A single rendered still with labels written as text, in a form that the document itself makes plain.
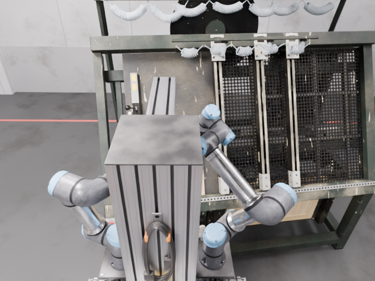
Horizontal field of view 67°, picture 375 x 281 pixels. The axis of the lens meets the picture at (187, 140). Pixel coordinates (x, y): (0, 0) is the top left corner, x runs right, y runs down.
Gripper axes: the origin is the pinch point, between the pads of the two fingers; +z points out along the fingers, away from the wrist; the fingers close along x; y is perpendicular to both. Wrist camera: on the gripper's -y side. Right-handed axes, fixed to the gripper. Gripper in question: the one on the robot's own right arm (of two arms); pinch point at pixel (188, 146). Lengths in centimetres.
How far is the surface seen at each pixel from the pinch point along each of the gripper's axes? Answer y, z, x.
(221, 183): 11, 54, -41
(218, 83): 74, 22, -12
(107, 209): -28, 79, 31
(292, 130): 61, 25, -80
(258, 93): 75, 17, -43
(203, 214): -11, 71, -38
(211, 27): 135, 25, 6
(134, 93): 47, 37, 43
